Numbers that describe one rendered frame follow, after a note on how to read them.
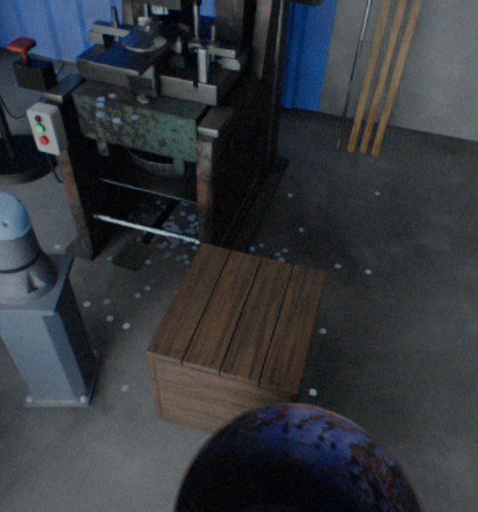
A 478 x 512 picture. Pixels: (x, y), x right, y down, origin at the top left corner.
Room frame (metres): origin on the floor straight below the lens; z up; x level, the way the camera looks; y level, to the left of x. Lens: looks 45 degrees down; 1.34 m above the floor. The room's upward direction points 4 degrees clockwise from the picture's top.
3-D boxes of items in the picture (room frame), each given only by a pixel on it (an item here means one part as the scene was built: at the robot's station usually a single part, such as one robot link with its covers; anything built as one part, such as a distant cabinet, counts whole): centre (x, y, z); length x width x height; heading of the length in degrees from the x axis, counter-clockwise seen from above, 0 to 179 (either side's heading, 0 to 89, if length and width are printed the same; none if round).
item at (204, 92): (1.51, 0.29, 0.68); 0.45 x 0.30 x 0.06; 75
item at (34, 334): (0.76, 0.53, 0.23); 0.19 x 0.19 x 0.45; 3
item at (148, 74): (1.34, 0.33, 0.72); 0.25 x 0.14 x 0.14; 165
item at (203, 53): (1.34, 0.15, 0.75); 0.03 x 0.03 x 0.10; 75
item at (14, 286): (0.76, 0.53, 0.50); 0.15 x 0.15 x 0.10
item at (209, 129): (1.57, -0.01, 0.45); 0.92 x 0.12 x 0.90; 165
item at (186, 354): (0.79, -0.01, 0.18); 0.40 x 0.38 x 0.35; 166
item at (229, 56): (1.46, 0.12, 0.76); 0.17 x 0.06 x 0.10; 75
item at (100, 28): (1.55, 0.45, 0.76); 0.17 x 0.06 x 0.10; 75
